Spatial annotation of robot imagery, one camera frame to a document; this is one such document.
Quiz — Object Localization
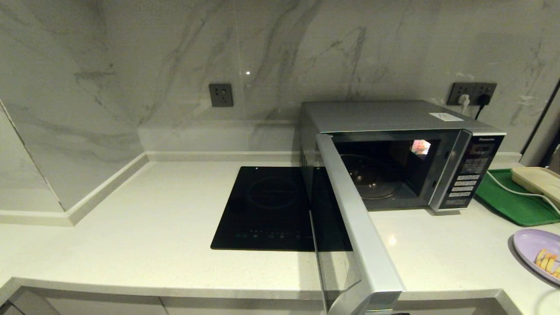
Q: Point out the yellow french fries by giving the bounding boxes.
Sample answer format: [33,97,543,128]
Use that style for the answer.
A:
[536,248,560,280]

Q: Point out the purple plate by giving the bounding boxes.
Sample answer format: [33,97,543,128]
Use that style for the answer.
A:
[513,229,560,287]

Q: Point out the microwave door with dark glass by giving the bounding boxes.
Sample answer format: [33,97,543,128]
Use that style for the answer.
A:
[310,133,406,315]

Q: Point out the white sheet of paper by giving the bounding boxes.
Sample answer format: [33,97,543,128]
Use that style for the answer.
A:
[429,112,465,122]

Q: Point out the silver Panasonic microwave oven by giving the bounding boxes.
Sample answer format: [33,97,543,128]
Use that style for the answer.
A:
[300,100,507,215]

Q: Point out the green plastic tray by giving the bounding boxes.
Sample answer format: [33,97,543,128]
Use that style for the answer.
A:
[475,169,560,226]

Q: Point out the black induction cooktop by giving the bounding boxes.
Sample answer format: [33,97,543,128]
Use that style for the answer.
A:
[210,166,316,252]

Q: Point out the angled cabinet corner panel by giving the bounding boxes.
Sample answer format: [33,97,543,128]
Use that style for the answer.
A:
[7,290,60,315]

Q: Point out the white power cable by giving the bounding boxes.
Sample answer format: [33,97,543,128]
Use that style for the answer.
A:
[486,171,560,217]

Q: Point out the dark door frame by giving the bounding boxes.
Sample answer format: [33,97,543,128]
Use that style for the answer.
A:
[520,78,560,169]

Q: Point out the grey double wall socket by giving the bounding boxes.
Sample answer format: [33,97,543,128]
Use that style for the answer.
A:
[447,83,498,106]

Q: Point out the grey single wall socket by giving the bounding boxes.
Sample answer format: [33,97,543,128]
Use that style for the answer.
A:
[209,83,234,108]

